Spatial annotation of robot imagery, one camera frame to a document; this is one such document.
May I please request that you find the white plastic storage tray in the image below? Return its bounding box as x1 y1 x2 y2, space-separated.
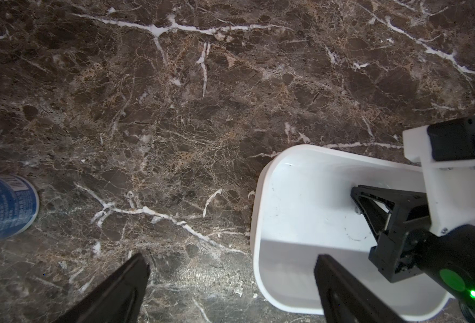
250 145 450 321

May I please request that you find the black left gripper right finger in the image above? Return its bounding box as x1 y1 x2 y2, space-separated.
314 254 403 323

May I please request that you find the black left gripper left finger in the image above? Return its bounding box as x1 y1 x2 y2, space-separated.
56 253 151 323

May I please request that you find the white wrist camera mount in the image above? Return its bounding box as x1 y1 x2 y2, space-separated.
403 126 475 236

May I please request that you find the blue lid clear jar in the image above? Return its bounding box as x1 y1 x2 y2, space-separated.
0 175 40 240

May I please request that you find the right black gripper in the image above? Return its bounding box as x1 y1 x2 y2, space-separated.
351 185 475 315

